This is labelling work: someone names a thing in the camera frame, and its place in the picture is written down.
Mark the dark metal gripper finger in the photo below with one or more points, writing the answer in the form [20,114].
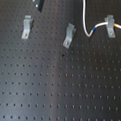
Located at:
[38,4]

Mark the left grey cable clip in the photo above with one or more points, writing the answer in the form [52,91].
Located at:
[27,26]

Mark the grey cable clip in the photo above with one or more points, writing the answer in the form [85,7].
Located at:
[71,30]
[110,26]
[27,26]

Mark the middle grey cable clip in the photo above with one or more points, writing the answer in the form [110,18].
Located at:
[71,30]

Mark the right grey cable clip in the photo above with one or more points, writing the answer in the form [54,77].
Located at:
[110,26]

